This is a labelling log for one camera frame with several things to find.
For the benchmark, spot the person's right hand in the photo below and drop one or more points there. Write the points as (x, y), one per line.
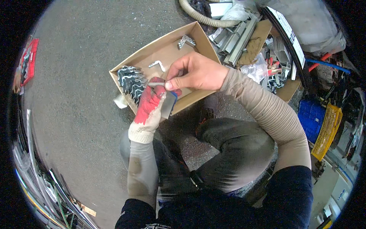
(200, 73)

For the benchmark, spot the person's left hand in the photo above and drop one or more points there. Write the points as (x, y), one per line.
(145, 114)

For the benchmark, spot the short grey aluminium profile piece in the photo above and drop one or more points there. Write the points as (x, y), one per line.
(168, 104)

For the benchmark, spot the small silver metal bracket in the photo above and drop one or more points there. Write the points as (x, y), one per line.
(155, 84)

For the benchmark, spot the white plastic scrap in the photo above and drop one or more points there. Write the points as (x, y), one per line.
(120, 101)

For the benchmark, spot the stack of metal corner brackets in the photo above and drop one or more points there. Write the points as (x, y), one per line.
(133, 83)

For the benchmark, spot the open cardboard box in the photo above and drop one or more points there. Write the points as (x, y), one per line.
(160, 54)

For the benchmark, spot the heap of grey aluminium profiles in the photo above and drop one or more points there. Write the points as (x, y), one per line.
(236, 40)

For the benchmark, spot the clear plastic bag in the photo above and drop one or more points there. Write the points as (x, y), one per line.
(256, 70)

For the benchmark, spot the brown cardboard sheet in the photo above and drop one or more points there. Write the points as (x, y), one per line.
(257, 43)

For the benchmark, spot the person's legs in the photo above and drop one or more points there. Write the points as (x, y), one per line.
(237, 151)

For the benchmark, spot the flat cardboard piece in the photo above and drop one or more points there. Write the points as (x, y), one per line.
(288, 90)

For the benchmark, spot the black strip with white label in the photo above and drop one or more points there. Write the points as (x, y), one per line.
(288, 37)

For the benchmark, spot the red rod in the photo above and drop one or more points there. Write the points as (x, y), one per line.
(318, 62)

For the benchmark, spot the blue plastic crate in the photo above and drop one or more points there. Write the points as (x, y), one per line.
(310, 120)

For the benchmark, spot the grey sack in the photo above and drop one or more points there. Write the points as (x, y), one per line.
(311, 23)

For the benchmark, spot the person's body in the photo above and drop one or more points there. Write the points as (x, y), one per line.
(228, 206)

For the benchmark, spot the heap of long metal profiles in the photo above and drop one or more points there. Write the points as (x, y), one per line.
(43, 183)

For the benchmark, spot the red tool case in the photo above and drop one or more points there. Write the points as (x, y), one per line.
(28, 63)

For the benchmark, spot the blue pipe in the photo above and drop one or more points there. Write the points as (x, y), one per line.
(328, 65)

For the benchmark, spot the yellow plastic crate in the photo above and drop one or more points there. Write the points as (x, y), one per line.
(327, 131)

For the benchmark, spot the toothed silver corner bracket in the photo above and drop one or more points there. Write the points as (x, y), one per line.
(185, 41)

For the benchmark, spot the white angle bracket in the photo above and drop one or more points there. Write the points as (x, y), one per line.
(157, 64)

